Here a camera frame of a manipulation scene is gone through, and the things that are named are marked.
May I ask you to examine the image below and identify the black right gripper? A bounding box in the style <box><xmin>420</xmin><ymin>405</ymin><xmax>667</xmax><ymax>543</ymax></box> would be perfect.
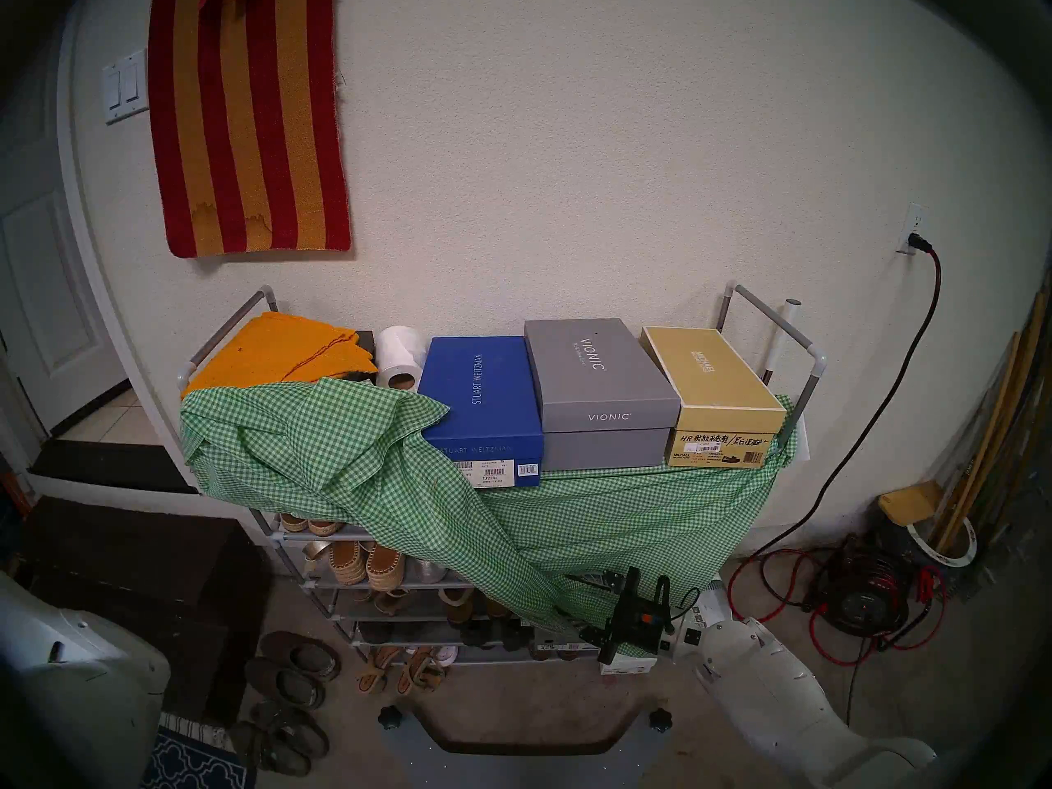
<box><xmin>564</xmin><ymin>565</ymin><xmax>676</xmax><ymax>665</ymax></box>

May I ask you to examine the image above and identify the green white gingham cloth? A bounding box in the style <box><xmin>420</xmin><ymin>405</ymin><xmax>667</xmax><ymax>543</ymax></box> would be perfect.
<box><xmin>179</xmin><ymin>376</ymin><xmax>796</xmax><ymax>657</ymax></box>

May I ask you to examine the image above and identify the grey robot base platform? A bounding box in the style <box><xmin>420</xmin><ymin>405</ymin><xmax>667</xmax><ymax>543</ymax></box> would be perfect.
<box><xmin>378</xmin><ymin>701</ymin><xmax>675</xmax><ymax>789</ymax></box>

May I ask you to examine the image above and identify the black shoe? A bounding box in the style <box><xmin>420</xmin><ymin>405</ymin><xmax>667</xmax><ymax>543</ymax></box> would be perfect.
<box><xmin>460</xmin><ymin>621</ymin><xmax>531</xmax><ymax>653</ymax></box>

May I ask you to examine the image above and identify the tan woven espadrille shoe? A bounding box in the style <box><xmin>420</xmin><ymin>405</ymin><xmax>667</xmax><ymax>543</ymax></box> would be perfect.
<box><xmin>327</xmin><ymin>541</ymin><xmax>368</xmax><ymax>587</ymax></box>
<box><xmin>364</xmin><ymin>542</ymin><xmax>406</xmax><ymax>593</ymax></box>

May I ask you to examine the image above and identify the grey tube shoe rack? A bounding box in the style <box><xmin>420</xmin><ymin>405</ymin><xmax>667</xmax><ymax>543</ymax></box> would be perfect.
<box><xmin>177</xmin><ymin>284</ymin><xmax>827</xmax><ymax>665</ymax></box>

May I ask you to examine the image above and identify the orange folded cloth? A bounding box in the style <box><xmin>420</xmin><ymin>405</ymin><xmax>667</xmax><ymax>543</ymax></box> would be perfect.
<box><xmin>182</xmin><ymin>311</ymin><xmax>379</xmax><ymax>398</ymax></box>

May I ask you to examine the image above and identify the large grey Vionic shoebox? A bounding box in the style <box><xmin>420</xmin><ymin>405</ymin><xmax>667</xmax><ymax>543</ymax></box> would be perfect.
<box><xmin>524</xmin><ymin>318</ymin><xmax>683</xmax><ymax>472</ymax></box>

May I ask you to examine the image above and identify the blue Stuart Weitzman shoebox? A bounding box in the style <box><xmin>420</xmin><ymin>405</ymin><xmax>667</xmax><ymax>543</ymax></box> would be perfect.
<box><xmin>418</xmin><ymin>336</ymin><xmax>545</xmax><ymax>490</ymax></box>

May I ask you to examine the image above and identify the gold shoebox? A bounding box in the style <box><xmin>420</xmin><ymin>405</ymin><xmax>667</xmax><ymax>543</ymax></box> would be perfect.
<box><xmin>640</xmin><ymin>326</ymin><xmax>788</xmax><ymax>468</ymax></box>

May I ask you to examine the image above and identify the brown clog slipper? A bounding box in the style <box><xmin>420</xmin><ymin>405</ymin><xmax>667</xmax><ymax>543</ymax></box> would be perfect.
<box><xmin>260</xmin><ymin>631</ymin><xmax>342</xmax><ymax>681</ymax></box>
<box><xmin>245</xmin><ymin>656</ymin><xmax>325</xmax><ymax>710</ymax></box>

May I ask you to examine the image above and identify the yellow cardboard piece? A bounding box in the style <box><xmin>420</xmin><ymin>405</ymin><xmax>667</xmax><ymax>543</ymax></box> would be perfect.
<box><xmin>879</xmin><ymin>481</ymin><xmax>944</xmax><ymax>527</ymax></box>

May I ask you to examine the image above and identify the white toilet paper roll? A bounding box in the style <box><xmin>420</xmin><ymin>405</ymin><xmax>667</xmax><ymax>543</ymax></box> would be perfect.
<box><xmin>374</xmin><ymin>325</ymin><xmax>429</xmax><ymax>392</ymax></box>

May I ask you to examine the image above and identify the white plastic pipe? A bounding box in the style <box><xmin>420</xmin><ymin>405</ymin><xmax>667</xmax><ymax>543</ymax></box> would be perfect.
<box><xmin>760</xmin><ymin>298</ymin><xmax>802</xmax><ymax>385</ymax></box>

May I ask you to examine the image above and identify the white rimmed bucket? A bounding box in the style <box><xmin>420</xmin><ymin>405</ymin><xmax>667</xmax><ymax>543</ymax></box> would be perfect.
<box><xmin>908</xmin><ymin>516</ymin><xmax>979</xmax><ymax>568</ymax></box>

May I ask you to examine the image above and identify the pale wooden slat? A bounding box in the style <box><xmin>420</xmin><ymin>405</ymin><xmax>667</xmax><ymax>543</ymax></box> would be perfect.
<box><xmin>937</xmin><ymin>290</ymin><xmax>1052</xmax><ymax>550</ymax></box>

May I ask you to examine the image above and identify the blue white patterned rug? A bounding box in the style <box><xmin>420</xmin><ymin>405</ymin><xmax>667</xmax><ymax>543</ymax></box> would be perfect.
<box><xmin>144</xmin><ymin>713</ymin><xmax>256</xmax><ymax>789</ymax></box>

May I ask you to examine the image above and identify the dark brown chest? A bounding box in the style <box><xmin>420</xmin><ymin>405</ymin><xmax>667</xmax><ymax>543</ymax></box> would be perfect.
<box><xmin>25</xmin><ymin>500</ymin><xmax>272</xmax><ymax>722</ymax></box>

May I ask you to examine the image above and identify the black doorstep mat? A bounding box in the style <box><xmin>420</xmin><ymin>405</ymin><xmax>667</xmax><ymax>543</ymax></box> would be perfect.
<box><xmin>29</xmin><ymin>440</ymin><xmax>198</xmax><ymax>494</ymax></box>

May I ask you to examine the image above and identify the white panel door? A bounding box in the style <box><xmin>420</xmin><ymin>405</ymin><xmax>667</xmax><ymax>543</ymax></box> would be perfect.
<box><xmin>0</xmin><ymin>97</ymin><xmax>132</xmax><ymax>435</ymax></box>

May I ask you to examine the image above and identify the tan strappy sandal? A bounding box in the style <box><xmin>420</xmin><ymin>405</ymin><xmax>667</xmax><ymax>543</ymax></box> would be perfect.
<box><xmin>358</xmin><ymin>646</ymin><xmax>399</xmax><ymax>696</ymax></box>
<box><xmin>396</xmin><ymin>648</ymin><xmax>445</xmax><ymax>698</ymax></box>

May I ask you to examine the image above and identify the olive strap sandal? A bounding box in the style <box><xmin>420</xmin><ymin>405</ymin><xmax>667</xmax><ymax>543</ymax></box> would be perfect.
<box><xmin>232</xmin><ymin>720</ymin><xmax>313</xmax><ymax>777</ymax></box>
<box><xmin>251</xmin><ymin>701</ymin><xmax>330</xmax><ymax>759</ymax></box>

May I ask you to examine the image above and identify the red black power cable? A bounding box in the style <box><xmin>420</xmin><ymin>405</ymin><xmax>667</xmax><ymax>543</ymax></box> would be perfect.
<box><xmin>727</xmin><ymin>234</ymin><xmax>946</xmax><ymax>669</ymax></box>

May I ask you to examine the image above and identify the red yellow striped wall rug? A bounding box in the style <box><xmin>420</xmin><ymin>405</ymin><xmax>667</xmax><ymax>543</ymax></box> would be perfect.
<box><xmin>148</xmin><ymin>0</ymin><xmax>353</xmax><ymax>259</ymax></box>

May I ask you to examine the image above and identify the white light switch plate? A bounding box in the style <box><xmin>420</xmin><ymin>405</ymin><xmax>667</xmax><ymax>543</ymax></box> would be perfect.
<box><xmin>103</xmin><ymin>49</ymin><xmax>150</xmax><ymax>125</ymax></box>

